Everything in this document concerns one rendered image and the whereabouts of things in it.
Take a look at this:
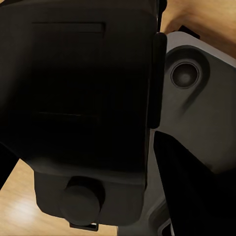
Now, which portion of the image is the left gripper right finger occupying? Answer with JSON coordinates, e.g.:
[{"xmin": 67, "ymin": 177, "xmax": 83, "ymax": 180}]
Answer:
[{"xmin": 153, "ymin": 131, "xmax": 236, "ymax": 236}]

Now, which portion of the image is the digital camera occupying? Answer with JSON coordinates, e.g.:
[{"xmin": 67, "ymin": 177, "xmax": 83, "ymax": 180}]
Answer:
[{"xmin": 0, "ymin": 0, "xmax": 167, "ymax": 232}]

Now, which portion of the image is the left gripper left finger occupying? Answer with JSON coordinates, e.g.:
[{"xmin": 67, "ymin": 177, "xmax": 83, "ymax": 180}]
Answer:
[{"xmin": 0, "ymin": 144, "xmax": 20, "ymax": 190}]

